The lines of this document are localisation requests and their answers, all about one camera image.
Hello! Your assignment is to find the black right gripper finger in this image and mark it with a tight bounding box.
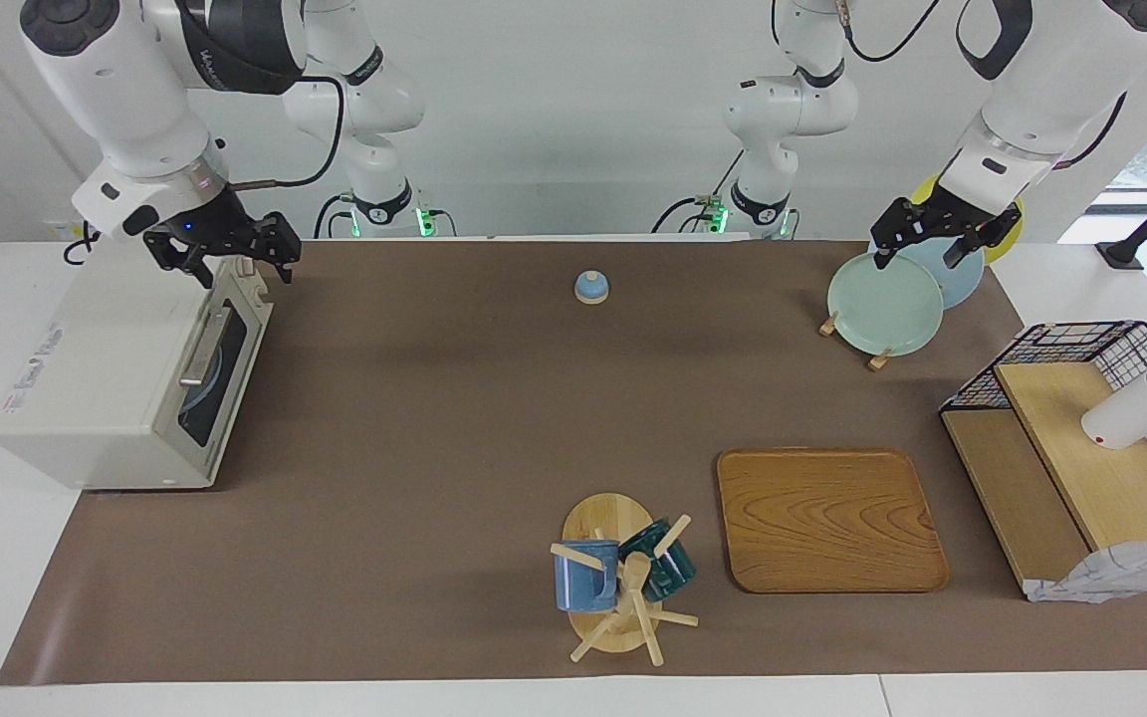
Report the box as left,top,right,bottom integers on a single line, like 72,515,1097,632
265,212,303,287
143,231,218,290

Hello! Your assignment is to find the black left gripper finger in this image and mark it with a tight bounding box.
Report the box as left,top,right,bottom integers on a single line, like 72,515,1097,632
869,197,918,272
944,204,1024,270

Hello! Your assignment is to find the beige toaster oven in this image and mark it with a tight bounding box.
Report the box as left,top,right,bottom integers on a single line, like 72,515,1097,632
0,249,276,491

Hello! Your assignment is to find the yellow plate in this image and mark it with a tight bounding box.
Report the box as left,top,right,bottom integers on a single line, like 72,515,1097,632
917,174,1025,265

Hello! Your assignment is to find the light blue racked plate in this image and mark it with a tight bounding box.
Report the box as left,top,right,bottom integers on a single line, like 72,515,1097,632
897,234,986,310

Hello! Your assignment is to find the pale green plate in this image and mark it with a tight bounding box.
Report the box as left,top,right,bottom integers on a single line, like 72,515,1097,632
826,251,946,358

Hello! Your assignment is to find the wooden plate rack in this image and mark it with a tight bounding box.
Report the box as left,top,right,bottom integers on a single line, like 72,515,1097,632
818,311,895,371

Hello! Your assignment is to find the white cup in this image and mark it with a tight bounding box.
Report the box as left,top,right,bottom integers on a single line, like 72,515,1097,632
1081,368,1147,451

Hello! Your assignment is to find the brown table mat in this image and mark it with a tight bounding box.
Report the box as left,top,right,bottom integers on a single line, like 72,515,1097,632
0,239,1147,686

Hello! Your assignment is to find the wooden shelf box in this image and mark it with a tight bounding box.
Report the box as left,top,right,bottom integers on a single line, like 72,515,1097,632
940,360,1147,598

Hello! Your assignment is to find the wooden serving tray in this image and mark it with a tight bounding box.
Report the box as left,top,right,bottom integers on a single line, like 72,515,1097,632
716,447,951,596

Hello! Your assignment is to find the wooden mug tree stand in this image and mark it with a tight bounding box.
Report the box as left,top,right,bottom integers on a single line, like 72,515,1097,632
550,492,700,666

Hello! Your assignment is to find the dark green ceramic mug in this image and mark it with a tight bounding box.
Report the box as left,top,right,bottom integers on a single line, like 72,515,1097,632
619,518,697,603

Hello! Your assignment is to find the blue ceramic mug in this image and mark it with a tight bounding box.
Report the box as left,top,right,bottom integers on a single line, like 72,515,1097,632
554,539,620,612

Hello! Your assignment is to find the black base cable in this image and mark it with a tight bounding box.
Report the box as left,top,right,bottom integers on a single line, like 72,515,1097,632
652,149,746,236
314,194,357,239

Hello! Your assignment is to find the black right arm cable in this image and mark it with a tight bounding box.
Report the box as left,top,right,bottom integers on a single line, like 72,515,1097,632
233,75,346,190

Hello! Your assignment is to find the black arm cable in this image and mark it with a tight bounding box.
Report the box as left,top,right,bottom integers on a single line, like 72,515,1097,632
837,0,945,64
233,75,346,190

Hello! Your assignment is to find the black wire basket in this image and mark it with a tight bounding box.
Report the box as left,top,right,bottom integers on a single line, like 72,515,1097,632
940,321,1147,529

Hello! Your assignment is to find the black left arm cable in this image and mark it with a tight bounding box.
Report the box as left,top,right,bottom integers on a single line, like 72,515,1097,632
837,0,945,64

